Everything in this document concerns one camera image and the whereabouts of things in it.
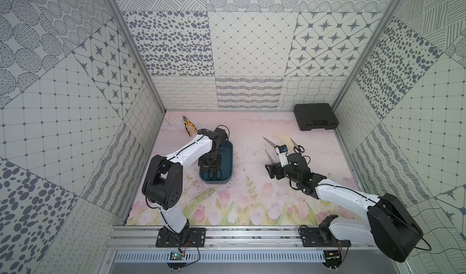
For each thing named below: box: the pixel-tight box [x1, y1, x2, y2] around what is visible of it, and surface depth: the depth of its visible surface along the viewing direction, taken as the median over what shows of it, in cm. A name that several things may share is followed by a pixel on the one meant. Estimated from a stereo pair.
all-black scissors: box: [207, 167, 223, 181], surface depth 94 cm
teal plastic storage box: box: [199, 140, 234, 185], surface depth 92 cm
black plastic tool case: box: [293, 103, 340, 131], surface depth 119 cm
